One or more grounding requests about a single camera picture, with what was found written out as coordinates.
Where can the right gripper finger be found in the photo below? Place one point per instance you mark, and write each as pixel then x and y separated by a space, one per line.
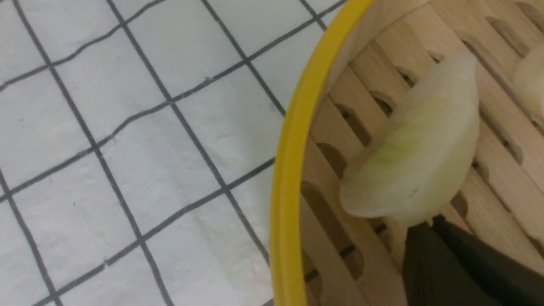
pixel 443 265

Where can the greenish dumpling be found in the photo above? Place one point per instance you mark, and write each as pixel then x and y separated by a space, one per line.
pixel 419 160

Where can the white dumpling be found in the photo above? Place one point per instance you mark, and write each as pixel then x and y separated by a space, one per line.
pixel 528 83

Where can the bamboo steamer tray yellow rim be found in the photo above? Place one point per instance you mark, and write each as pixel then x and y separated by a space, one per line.
pixel 366 61

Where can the white grid tablecloth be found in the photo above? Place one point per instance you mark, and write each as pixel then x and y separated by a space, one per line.
pixel 138 142

